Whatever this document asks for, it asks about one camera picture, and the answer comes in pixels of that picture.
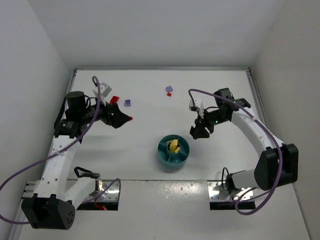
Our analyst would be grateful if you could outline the small purple lego piece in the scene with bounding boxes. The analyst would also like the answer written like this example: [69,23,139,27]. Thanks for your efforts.
[124,99,131,107]

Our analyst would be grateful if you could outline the lavender lego brick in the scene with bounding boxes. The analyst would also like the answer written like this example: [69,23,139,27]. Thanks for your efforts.
[165,85,173,93]

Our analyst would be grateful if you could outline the small yellow lego brick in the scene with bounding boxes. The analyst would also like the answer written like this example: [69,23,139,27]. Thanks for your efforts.
[169,139,179,149]

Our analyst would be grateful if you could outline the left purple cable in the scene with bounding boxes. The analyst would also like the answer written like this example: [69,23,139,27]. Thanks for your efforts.
[0,75,122,224]

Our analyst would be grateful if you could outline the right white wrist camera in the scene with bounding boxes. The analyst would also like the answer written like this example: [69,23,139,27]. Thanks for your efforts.
[189,99,205,119]

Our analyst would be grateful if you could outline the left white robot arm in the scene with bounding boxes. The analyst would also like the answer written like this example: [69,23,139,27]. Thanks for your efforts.
[21,91,132,230]

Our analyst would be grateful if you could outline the metal base plate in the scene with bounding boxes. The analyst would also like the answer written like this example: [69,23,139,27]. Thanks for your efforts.
[207,181,254,203]
[82,180,120,203]

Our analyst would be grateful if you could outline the red curved lego piece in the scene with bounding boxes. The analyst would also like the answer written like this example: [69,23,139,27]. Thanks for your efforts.
[109,95,120,105]

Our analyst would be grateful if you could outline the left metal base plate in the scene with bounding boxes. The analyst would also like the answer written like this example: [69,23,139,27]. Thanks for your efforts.
[82,180,120,203]

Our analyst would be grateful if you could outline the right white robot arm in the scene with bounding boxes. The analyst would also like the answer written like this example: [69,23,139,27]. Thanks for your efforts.
[189,88,299,193]

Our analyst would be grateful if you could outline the teal divided round container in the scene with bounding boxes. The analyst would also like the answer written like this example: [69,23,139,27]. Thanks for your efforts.
[157,134,190,172]

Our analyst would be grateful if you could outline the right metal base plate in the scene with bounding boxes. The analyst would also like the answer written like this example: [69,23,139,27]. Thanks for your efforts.
[207,181,254,203]

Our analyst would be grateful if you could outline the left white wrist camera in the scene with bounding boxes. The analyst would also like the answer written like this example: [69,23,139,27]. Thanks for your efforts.
[92,82,112,105]

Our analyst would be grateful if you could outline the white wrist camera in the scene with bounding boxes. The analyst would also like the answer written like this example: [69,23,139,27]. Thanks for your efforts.
[189,99,205,119]
[92,82,112,105]

